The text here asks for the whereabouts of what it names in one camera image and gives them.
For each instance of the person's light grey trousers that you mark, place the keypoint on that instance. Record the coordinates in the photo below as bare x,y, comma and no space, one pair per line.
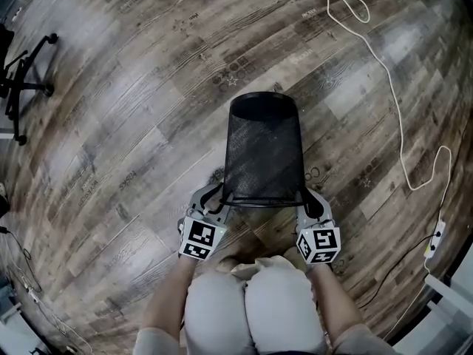
281,316

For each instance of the white table right edge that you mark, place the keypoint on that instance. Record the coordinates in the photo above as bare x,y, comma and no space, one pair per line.
451,309

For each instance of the person's right forearm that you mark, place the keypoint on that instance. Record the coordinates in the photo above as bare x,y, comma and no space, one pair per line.
340,305

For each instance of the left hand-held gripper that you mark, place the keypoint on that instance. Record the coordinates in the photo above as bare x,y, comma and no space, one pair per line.
199,237

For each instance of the black office chair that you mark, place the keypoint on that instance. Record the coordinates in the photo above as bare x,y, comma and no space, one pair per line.
22,85

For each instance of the person's right beige shoe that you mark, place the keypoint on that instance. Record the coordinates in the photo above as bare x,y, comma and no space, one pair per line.
273,264

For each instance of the white power strip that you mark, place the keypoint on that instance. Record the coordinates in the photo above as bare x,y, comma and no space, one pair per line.
436,239

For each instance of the person's light grey shirt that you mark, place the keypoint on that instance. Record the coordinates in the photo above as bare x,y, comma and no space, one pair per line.
155,346

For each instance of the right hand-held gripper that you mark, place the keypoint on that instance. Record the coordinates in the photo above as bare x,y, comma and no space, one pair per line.
321,240

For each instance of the person's beige shoe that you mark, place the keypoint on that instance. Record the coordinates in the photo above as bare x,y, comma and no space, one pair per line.
227,264
273,264

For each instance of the black mesh waste bin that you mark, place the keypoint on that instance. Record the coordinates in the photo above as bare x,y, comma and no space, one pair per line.
262,154

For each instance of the person's left forearm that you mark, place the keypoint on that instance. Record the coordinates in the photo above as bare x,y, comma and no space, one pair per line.
166,301

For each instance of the person's left beige shoe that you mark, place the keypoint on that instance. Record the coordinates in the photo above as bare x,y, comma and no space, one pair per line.
227,264

